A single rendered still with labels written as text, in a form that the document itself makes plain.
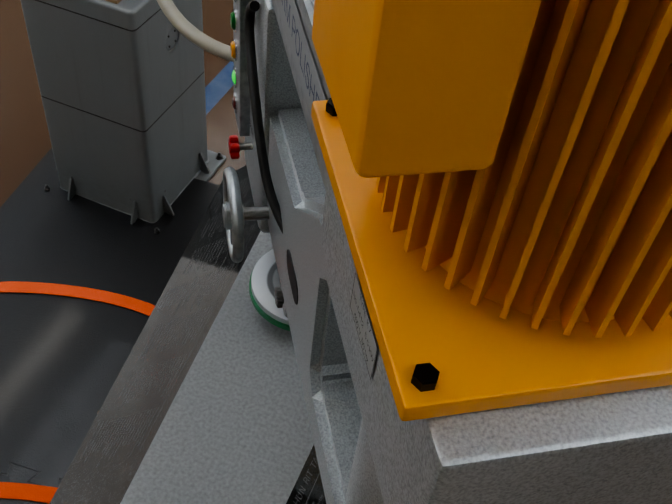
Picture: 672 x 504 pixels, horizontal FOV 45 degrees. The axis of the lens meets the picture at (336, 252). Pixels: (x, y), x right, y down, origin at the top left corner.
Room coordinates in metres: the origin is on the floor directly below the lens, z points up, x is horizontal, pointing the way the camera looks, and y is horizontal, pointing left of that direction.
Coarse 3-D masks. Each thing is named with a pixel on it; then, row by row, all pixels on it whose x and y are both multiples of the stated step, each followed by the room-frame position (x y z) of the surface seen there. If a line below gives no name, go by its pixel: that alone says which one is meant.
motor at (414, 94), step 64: (320, 0) 0.38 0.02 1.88; (384, 0) 0.29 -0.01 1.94; (448, 0) 0.29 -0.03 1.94; (512, 0) 0.30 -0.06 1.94; (576, 0) 0.31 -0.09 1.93; (640, 0) 0.33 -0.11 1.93; (320, 64) 0.37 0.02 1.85; (384, 64) 0.29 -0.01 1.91; (448, 64) 0.29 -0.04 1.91; (512, 64) 0.30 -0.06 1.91; (576, 64) 0.33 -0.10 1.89; (640, 64) 0.31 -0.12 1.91; (320, 128) 0.48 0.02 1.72; (384, 128) 0.29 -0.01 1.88; (448, 128) 0.30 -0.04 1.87; (512, 128) 0.34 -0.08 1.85; (576, 128) 0.31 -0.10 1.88; (640, 128) 0.32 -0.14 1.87; (384, 192) 0.39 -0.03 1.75; (448, 192) 0.34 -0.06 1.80; (512, 192) 0.31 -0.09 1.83; (576, 192) 0.33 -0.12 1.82; (640, 192) 0.32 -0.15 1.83; (384, 256) 0.36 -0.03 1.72; (448, 256) 0.35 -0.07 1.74; (512, 256) 0.33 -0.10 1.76; (576, 256) 0.32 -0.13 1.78; (640, 256) 0.30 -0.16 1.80; (384, 320) 0.31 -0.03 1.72; (448, 320) 0.31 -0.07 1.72; (512, 320) 0.32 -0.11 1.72; (576, 320) 0.30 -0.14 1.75; (640, 320) 0.33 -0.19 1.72; (448, 384) 0.27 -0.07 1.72; (512, 384) 0.27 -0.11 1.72; (576, 384) 0.28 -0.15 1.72; (640, 384) 0.29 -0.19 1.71
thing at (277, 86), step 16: (256, 0) 1.00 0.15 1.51; (256, 16) 1.00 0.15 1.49; (272, 16) 0.93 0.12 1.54; (256, 32) 1.00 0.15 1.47; (272, 32) 0.93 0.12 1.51; (256, 48) 0.99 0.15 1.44; (272, 48) 0.93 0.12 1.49; (272, 64) 0.93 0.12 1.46; (288, 64) 0.93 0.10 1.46; (272, 80) 0.93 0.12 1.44; (288, 80) 0.93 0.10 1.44; (272, 96) 0.93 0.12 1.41; (288, 96) 0.93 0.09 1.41; (272, 112) 0.93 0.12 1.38; (256, 160) 0.97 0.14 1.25; (256, 176) 0.97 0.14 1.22; (256, 192) 0.96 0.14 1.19
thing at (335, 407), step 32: (256, 64) 0.95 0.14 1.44; (256, 96) 0.92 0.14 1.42; (256, 128) 0.88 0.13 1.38; (288, 128) 0.88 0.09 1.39; (288, 160) 0.83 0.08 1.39; (288, 192) 0.77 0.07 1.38; (320, 192) 0.74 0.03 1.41; (288, 224) 0.76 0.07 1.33; (320, 224) 0.60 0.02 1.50; (288, 256) 0.74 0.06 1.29; (320, 256) 0.59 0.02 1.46; (288, 288) 0.73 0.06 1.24; (320, 288) 0.59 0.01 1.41; (288, 320) 0.72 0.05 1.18; (320, 320) 0.59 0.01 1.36; (320, 352) 0.59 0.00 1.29; (320, 384) 0.57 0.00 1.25; (352, 384) 0.57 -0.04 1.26; (320, 416) 0.53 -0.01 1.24; (352, 416) 0.53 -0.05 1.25; (320, 448) 0.50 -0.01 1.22; (352, 448) 0.49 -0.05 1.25
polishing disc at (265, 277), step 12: (264, 264) 1.08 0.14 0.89; (276, 264) 1.08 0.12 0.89; (252, 276) 1.04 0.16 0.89; (264, 276) 1.05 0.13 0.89; (276, 276) 1.05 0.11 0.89; (252, 288) 1.01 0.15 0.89; (264, 288) 1.02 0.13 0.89; (264, 300) 0.99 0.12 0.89; (276, 312) 0.96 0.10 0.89; (288, 324) 0.95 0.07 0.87
